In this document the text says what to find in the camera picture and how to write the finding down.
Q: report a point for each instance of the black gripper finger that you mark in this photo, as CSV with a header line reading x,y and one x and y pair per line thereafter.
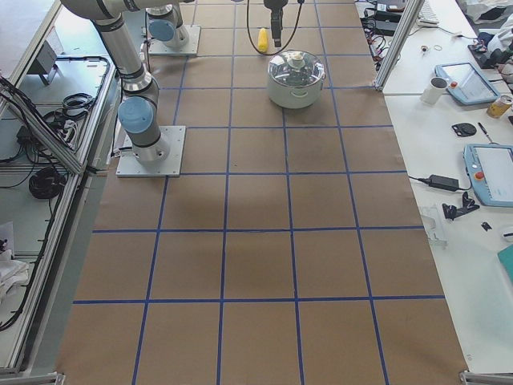
x,y
276,34

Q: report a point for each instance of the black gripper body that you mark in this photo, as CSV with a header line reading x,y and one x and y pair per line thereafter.
x,y
273,6

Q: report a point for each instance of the yellow corn cob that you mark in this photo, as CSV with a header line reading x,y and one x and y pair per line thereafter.
x,y
262,40

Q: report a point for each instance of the glass pot lid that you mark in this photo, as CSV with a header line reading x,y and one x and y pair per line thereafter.
x,y
296,69

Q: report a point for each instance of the pale green cooking pot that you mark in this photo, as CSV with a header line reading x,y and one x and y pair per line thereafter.
x,y
293,97

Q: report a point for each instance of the white mug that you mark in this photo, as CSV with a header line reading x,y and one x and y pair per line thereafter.
x,y
434,90

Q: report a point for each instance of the upper blue teach pendant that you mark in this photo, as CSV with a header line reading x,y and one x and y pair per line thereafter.
x,y
472,86

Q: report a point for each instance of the blue teach pendant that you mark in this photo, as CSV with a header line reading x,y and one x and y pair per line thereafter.
x,y
489,167
472,86

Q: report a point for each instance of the black round disc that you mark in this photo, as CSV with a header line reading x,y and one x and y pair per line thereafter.
x,y
464,129

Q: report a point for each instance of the black power adapter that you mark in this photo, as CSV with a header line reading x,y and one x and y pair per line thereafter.
x,y
443,182

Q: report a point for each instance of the brown paper table mat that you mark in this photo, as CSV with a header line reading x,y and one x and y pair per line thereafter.
x,y
290,249

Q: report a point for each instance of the yellow drink can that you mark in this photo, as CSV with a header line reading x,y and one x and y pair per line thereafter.
x,y
499,107

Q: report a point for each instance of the lower blue teach pendant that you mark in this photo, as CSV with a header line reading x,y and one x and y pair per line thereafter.
x,y
489,167

